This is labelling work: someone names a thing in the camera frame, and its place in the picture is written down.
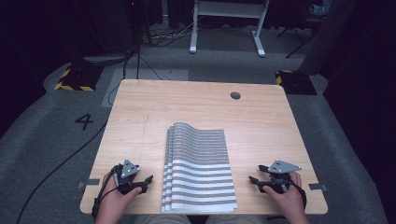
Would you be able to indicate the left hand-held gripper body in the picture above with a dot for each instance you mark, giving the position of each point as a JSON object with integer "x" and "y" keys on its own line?
{"x": 126, "y": 170}

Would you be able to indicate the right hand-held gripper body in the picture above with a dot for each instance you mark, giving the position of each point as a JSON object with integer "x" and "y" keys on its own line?
{"x": 281, "y": 174}

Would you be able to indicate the striped cloth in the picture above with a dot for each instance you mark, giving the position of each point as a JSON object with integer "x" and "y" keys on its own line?
{"x": 199, "y": 174}

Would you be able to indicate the person's right hand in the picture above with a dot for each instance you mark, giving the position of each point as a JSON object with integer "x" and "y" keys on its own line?
{"x": 288, "y": 199}

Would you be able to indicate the person's left hand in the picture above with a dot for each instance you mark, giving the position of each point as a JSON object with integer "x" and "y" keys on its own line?
{"x": 115, "y": 200}

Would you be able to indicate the grey tape strip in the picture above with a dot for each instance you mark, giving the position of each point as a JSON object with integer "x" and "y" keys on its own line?
{"x": 317, "y": 187}
{"x": 88, "y": 183}

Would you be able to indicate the black yellow striped stand base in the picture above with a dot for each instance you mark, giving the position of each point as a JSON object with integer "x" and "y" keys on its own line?
{"x": 295, "y": 82}
{"x": 79, "y": 77}

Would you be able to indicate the black tripod stand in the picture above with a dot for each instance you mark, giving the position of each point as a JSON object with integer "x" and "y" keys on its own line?
{"x": 297, "y": 40}

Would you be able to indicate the white desk frame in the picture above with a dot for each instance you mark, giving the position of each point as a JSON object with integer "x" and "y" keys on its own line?
{"x": 229, "y": 9}

